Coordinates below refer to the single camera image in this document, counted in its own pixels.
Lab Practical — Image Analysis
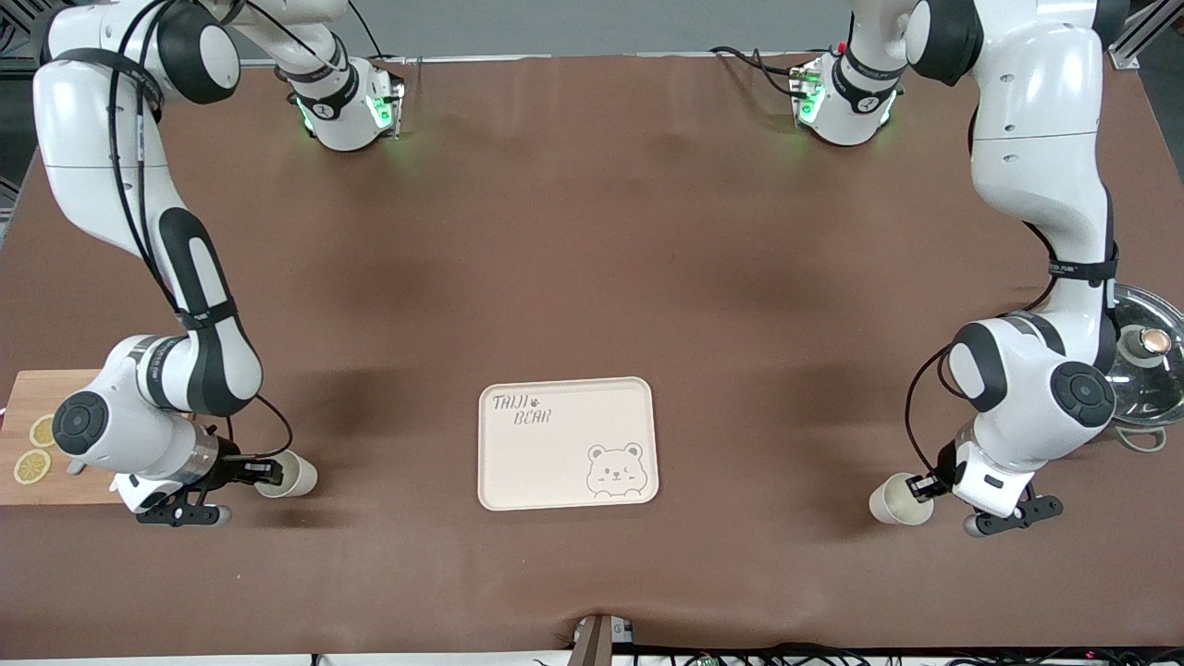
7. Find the white IKEA cup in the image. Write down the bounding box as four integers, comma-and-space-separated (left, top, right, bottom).
869, 473, 935, 527
254, 450, 318, 499

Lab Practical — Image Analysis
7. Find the cream bear print tray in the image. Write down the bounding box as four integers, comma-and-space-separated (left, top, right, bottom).
477, 376, 660, 512

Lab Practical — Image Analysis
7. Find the glass pot lid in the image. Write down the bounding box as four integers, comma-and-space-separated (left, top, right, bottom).
1105, 285, 1184, 428

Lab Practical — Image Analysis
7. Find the bamboo cutting board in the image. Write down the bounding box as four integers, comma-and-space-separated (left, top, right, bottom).
0, 370, 126, 506

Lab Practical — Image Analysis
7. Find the brown table mat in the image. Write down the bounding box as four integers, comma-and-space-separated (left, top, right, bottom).
0, 51, 1184, 660

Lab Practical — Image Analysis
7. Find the grey camera stand bracket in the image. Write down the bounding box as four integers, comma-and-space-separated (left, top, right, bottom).
572, 612, 635, 666

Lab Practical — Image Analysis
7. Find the black left arm base cable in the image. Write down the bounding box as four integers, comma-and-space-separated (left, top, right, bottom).
709, 44, 808, 98

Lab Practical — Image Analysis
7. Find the black arm base cable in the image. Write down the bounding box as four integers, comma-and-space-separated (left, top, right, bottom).
709, 44, 808, 98
347, 0, 391, 61

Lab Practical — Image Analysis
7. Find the black right arm base cable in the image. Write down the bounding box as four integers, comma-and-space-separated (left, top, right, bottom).
347, 0, 391, 61

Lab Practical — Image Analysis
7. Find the aluminium frame extrusion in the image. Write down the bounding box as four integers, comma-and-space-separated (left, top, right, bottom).
1110, 0, 1184, 71

